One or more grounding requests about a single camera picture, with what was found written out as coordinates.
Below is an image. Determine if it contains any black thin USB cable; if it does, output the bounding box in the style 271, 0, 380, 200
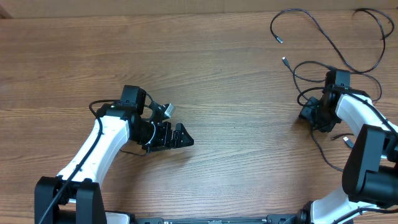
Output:
309, 124, 355, 172

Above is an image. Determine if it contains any black audio jack cable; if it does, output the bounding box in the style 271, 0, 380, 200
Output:
281, 56, 383, 103

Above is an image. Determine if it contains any black USB cable thick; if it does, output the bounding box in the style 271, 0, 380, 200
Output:
269, 8, 397, 73

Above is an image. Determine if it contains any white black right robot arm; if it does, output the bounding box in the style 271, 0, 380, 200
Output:
292, 68, 397, 223

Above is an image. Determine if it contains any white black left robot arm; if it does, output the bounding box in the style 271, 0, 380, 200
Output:
34, 85, 194, 224

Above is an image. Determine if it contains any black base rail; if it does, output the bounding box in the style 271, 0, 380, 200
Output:
105, 211, 302, 224

